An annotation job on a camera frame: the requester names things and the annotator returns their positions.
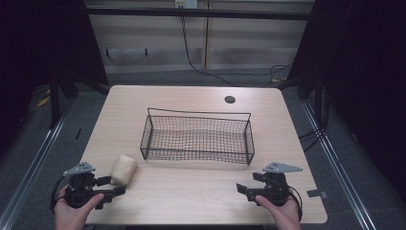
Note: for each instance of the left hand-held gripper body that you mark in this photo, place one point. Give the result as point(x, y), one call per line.
point(81, 183)

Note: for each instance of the beige bread roll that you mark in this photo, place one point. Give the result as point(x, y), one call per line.
point(123, 170)

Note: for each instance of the small black floor piece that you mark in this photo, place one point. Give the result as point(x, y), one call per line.
point(78, 134)

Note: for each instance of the black horizontal metal bar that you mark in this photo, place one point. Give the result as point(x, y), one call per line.
point(198, 13)

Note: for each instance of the person's left hand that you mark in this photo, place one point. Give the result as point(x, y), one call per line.
point(68, 215)

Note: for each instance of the silver floor rail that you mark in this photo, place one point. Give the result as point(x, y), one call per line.
point(338, 172)
point(32, 169)

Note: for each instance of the white wall socket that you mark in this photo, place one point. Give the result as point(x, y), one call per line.
point(186, 3)

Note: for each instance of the grey tape strip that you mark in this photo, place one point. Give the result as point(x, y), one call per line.
point(316, 193)

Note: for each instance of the round grey table grommet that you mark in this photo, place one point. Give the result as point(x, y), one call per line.
point(230, 99)

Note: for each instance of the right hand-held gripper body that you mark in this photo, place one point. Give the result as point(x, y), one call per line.
point(275, 187)

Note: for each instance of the person's right hand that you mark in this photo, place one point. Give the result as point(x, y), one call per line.
point(282, 215)

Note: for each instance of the black metal stand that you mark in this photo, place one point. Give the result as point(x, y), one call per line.
point(55, 102)
point(319, 102)

